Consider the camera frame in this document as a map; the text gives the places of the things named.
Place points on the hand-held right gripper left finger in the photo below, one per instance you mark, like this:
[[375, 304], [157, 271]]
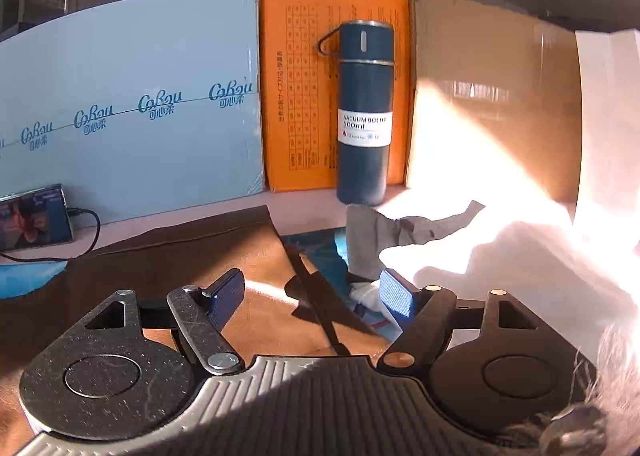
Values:
[[226, 295]]

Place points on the black charger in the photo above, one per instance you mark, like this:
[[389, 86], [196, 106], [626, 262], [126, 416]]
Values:
[[9, 10]]

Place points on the grey furry cloth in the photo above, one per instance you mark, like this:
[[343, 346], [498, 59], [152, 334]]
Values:
[[575, 431]]

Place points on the grey garment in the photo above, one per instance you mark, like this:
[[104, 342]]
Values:
[[364, 236]]

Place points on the teal printed cloth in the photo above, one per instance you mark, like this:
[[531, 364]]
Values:
[[320, 252]]

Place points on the brown cardboard box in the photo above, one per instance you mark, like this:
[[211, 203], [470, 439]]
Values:
[[475, 65]]

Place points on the brown garment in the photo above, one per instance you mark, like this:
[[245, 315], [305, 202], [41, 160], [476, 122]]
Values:
[[175, 256]]

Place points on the light blue cloth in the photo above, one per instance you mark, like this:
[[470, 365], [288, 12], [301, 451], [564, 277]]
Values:
[[30, 281]]

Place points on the light blue cardboard box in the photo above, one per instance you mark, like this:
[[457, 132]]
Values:
[[125, 60]]

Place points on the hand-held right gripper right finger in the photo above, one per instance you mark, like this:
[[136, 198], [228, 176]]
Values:
[[397, 297]]

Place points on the white printed cloth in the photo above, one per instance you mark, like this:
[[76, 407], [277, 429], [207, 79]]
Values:
[[365, 297]]

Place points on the dark blue vacuum bottle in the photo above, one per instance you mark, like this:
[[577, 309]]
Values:
[[362, 85]]

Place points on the smartphone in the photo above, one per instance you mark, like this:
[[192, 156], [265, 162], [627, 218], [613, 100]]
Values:
[[35, 218]]

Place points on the orange cardboard box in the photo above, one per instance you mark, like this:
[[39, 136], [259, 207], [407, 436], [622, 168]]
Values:
[[300, 85]]

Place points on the white board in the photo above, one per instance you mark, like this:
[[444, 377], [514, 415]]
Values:
[[607, 135]]

